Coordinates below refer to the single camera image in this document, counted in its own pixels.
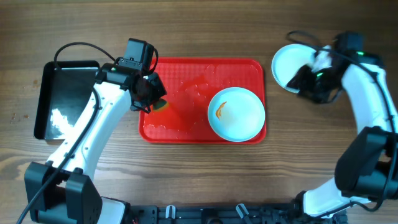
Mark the orange green sponge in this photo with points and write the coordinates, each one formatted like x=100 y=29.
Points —
x=160 y=105

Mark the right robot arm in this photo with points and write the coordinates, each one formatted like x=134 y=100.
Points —
x=366 y=173

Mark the white plate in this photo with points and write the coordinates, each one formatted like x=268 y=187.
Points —
x=236 y=114
x=287 y=61

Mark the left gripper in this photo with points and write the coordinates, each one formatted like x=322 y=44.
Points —
x=158 y=90

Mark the black rectangular water tray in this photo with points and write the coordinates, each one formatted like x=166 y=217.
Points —
x=63 y=98

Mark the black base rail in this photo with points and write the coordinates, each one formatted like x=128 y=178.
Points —
x=271 y=213

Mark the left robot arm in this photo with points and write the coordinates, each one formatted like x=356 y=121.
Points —
x=62 y=189

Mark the red plastic tray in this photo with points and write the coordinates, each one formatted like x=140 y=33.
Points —
x=191 y=83

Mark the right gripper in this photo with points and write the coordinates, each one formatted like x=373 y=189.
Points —
x=303 y=81

